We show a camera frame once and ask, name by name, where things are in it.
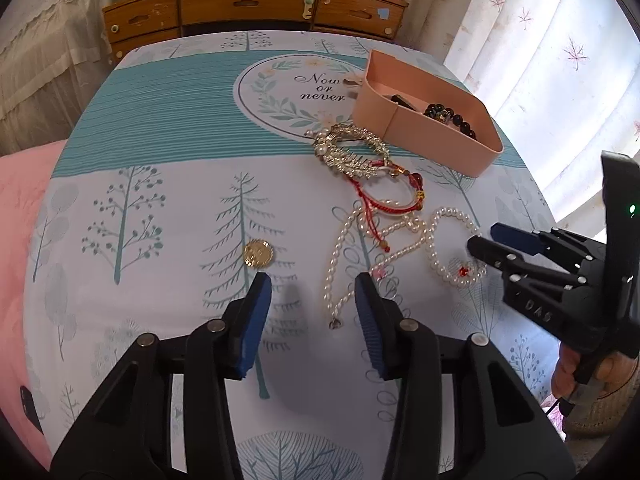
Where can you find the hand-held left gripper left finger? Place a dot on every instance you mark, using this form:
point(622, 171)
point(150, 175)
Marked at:
point(255, 320)

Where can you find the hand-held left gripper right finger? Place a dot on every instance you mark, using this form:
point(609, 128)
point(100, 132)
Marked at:
point(372, 325)

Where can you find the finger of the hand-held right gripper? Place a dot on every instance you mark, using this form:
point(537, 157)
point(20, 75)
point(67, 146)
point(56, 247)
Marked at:
point(515, 239)
point(492, 252)

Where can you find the gold round brooch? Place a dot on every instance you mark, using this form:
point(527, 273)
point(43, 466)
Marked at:
point(258, 253)

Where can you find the pink plastic box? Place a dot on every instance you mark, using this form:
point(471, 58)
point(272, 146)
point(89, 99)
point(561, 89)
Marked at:
point(425, 135)

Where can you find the gold pearl hair accessory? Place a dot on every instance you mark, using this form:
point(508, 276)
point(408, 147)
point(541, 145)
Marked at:
point(350, 167)

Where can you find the person's right hand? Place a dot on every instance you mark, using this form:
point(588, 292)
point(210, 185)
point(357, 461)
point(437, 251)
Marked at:
point(565, 370)

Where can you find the woven straw stool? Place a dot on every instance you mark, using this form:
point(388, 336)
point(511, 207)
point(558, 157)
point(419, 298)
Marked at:
point(610, 410)

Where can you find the dark hair clip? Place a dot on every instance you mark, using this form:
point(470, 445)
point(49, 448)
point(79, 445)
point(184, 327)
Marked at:
point(402, 102)

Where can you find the white leaf print curtain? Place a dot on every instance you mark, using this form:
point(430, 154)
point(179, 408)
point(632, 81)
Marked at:
point(525, 60)

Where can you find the tree print tablecloth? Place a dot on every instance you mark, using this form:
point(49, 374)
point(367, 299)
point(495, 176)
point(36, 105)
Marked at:
point(175, 125)

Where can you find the black phone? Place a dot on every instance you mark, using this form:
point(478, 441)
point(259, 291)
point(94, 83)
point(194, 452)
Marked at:
point(30, 407)

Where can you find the pink blanket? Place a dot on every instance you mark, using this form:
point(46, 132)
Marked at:
point(20, 260)

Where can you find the wooden desk with drawers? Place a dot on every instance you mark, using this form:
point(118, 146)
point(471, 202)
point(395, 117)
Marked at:
point(240, 5)

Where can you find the lace covered furniture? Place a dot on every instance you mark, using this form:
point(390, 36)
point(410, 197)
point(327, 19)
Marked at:
point(50, 35)

